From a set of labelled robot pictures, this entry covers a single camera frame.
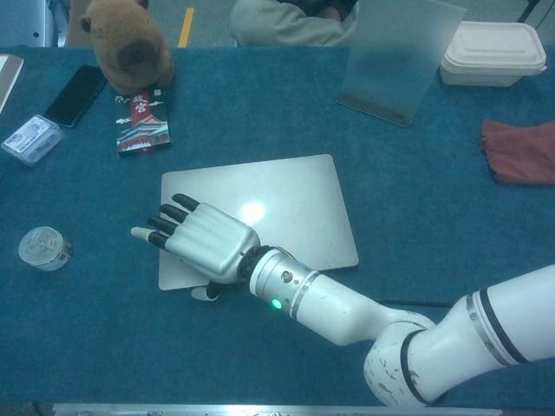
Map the silver laptop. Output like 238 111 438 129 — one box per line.
158 153 361 291

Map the person in beige clothes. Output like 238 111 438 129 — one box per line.
229 0 360 48

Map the clear plastic case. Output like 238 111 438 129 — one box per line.
0 114 66 167

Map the grey metal cabinet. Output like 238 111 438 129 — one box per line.
0 0 73 48

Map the black smartphone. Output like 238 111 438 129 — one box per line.
42 64 108 128

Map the frosted acrylic sign stand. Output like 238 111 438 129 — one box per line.
336 0 468 128

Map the black red palace print box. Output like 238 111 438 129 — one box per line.
114 86 174 158

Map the white lidded food container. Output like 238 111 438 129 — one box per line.
439 20 547 88

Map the light wooden board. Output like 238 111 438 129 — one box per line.
0 54 25 116

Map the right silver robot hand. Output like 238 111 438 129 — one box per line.
130 193 262 302

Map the black tripod leg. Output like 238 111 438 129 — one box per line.
515 0 547 25

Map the teal tablecloth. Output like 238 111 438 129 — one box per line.
0 45 555 406

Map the red cloth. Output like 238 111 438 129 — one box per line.
478 119 555 186

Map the brown capybara plush toy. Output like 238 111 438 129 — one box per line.
78 0 175 94

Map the aluminium rail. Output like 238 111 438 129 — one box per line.
51 402 504 416

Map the clear round paper clip jar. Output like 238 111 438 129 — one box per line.
17 225 74 272

